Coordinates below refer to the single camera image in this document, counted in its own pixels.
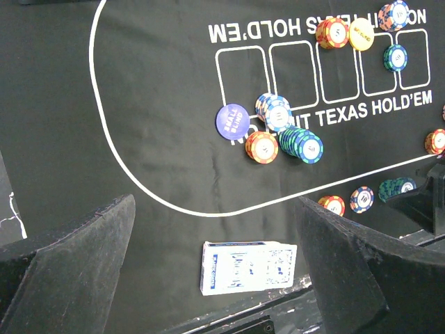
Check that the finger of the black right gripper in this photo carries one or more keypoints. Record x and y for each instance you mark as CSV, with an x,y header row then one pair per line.
x,y
424,205

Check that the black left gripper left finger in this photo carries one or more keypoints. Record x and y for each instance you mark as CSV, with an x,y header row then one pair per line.
x,y
64,280

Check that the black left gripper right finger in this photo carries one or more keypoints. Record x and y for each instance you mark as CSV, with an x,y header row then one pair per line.
x,y
366,281

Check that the orange chips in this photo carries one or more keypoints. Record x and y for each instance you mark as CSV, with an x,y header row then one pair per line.
x,y
332,33
262,147
434,142

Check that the pink blue chip stack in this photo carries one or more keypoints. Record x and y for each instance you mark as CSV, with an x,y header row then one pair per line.
x,y
361,199

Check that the orange red chip stack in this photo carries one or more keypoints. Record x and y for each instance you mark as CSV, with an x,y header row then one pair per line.
x,y
333,203

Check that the green chips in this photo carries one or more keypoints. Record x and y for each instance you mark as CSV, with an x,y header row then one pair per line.
x,y
395,58
301,143

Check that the blue playing card box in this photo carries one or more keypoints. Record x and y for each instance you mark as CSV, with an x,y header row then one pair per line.
x,y
246,266

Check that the pink blue chips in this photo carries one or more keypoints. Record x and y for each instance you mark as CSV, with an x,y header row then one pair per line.
x,y
393,16
274,111

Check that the yellow big blind button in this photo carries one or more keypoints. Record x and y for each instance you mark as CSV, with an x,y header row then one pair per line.
x,y
361,34

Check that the blue small blind button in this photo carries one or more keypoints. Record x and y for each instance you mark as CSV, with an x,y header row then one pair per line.
x,y
232,122

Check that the green blue chip stack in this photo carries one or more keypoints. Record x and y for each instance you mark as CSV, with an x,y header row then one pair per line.
x,y
393,187

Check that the black marbled table cover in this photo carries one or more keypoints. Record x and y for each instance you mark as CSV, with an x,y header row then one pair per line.
x,y
12,227

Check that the black poker table mat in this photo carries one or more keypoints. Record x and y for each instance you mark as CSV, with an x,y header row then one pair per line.
x,y
104,98

